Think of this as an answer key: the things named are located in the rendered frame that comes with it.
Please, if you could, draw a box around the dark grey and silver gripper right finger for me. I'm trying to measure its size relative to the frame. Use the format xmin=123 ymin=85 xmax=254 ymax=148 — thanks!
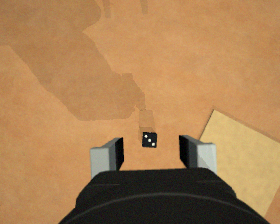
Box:
xmin=179 ymin=135 xmax=217 ymax=175

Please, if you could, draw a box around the black die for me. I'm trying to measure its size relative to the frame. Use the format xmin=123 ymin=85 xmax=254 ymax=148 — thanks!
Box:
xmin=142 ymin=132 xmax=157 ymax=148

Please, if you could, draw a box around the tan square mat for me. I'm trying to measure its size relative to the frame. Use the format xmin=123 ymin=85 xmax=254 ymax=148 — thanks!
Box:
xmin=199 ymin=110 xmax=280 ymax=218

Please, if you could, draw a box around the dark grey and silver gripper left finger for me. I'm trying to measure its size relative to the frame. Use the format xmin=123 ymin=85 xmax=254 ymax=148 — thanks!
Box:
xmin=90 ymin=137 xmax=124 ymax=180

